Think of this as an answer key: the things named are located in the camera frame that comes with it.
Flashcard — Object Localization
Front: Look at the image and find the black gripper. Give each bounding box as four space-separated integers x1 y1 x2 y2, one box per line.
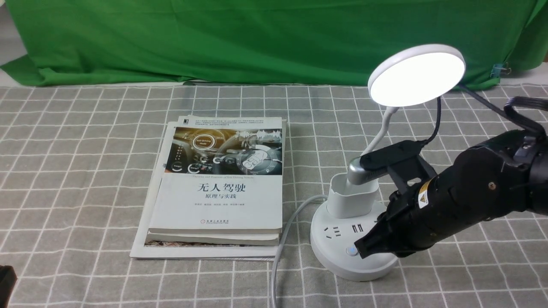
354 130 536 259

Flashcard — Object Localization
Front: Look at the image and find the white desk lamp with sockets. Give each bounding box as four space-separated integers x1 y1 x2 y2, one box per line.
310 44 466 282

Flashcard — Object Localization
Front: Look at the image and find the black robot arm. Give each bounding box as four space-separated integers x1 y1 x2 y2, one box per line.
352 130 548 258

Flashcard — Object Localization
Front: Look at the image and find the large white bottom magazine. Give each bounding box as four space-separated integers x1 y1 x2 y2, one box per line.
130 115 286 261

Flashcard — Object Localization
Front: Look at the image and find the white self-driving textbook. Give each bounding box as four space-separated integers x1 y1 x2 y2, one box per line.
148 116 286 234

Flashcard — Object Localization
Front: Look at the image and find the blue binder clip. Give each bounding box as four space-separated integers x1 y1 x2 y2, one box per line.
490 62 512 79

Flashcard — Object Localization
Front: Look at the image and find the black object at corner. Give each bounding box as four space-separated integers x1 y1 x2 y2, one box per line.
0 265 18 308

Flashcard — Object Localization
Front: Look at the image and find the green backdrop cloth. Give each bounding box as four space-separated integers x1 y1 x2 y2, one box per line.
1 0 547 89

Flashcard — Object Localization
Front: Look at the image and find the grey lamp power cable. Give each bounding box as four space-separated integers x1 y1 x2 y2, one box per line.
268 195 328 308

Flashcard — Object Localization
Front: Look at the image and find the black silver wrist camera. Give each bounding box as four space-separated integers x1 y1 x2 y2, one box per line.
347 140 437 194

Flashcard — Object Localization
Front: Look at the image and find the black camera cable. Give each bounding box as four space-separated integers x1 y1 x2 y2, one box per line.
417 84 548 148

